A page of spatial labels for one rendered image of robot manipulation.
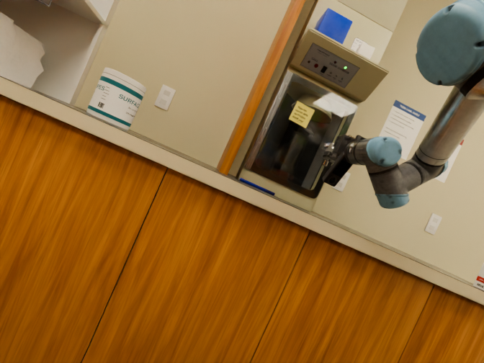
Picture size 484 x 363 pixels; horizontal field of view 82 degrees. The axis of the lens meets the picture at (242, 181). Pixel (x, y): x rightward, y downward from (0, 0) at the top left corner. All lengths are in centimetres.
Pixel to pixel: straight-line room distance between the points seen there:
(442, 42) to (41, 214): 94
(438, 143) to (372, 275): 43
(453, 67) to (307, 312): 72
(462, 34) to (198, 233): 69
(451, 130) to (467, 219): 139
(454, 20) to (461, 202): 163
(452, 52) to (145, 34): 137
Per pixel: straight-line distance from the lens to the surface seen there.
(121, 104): 93
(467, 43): 55
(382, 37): 134
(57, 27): 176
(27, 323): 103
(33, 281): 97
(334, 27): 114
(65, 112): 85
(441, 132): 82
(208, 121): 150
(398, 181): 82
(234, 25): 165
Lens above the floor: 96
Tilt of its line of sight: 1 degrees down
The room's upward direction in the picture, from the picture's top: 24 degrees clockwise
